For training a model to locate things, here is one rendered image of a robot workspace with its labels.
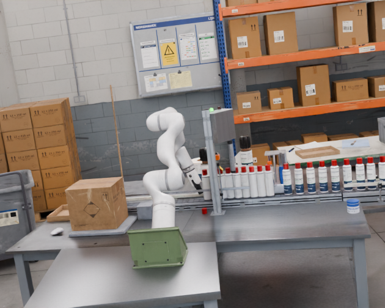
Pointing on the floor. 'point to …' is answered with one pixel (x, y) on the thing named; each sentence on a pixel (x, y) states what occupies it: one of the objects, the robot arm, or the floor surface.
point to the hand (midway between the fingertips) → (200, 190)
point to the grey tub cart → (8, 212)
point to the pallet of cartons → (36, 148)
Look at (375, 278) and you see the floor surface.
